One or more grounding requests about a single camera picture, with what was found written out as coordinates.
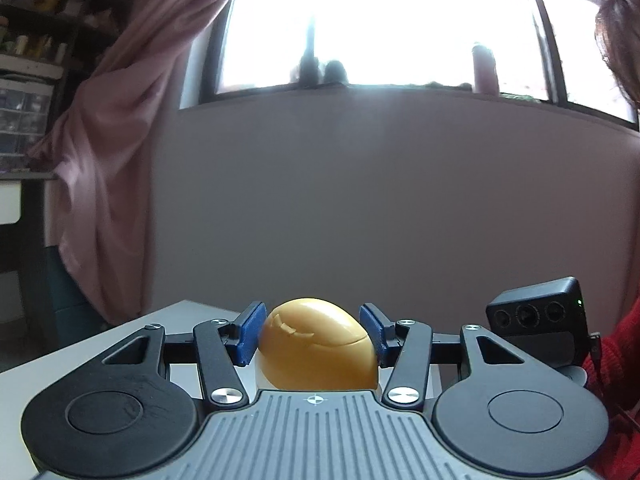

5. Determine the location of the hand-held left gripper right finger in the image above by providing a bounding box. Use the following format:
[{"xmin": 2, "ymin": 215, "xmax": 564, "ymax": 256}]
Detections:
[{"xmin": 360, "ymin": 302, "xmax": 543, "ymax": 411}]

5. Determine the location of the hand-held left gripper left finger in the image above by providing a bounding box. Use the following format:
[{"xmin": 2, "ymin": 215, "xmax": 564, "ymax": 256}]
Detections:
[{"xmin": 100, "ymin": 301, "xmax": 266, "ymax": 408}]

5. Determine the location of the clear bottle with yellow cap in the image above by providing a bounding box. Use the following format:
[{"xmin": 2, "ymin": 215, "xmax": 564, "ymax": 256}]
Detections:
[{"xmin": 254, "ymin": 297, "xmax": 383, "ymax": 392}]

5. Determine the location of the person's right forearm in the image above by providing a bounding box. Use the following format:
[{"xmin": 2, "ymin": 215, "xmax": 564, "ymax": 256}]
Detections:
[{"xmin": 582, "ymin": 297, "xmax": 640, "ymax": 480}]

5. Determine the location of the teal bin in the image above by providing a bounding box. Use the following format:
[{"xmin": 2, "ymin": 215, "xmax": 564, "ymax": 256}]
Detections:
[{"xmin": 47, "ymin": 247, "xmax": 101, "ymax": 346}]

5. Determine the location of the pink curtain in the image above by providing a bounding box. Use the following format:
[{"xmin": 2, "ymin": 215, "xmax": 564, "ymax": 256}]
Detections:
[{"xmin": 27, "ymin": 0, "xmax": 251, "ymax": 326}]

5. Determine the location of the grey desk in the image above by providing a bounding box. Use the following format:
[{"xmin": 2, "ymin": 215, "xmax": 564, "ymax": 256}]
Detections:
[{"xmin": 0, "ymin": 170, "xmax": 58, "ymax": 261}]

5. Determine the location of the white desk drawer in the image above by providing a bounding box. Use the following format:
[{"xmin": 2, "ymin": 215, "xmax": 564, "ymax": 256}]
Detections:
[{"xmin": 0, "ymin": 180, "xmax": 23, "ymax": 226}]

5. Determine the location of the pink bottle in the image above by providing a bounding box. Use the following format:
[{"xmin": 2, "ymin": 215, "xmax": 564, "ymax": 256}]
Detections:
[{"xmin": 471, "ymin": 44, "xmax": 501, "ymax": 95}]

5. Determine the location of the clear plastic drawer organizer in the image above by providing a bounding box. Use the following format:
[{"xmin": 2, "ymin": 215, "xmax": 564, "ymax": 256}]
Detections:
[{"xmin": 0, "ymin": 80, "xmax": 55, "ymax": 158}]

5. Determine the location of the person's head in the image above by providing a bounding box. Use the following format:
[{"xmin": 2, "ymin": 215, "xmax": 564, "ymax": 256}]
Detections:
[{"xmin": 594, "ymin": 0, "xmax": 640, "ymax": 111}]

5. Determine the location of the window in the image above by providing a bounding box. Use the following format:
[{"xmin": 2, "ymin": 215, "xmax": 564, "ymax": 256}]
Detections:
[{"xmin": 180, "ymin": 0, "xmax": 640, "ymax": 133}]

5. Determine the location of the desk hutch shelf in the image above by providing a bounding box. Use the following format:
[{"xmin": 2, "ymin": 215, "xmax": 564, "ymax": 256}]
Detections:
[{"xmin": 0, "ymin": 0, "xmax": 128, "ymax": 83}]

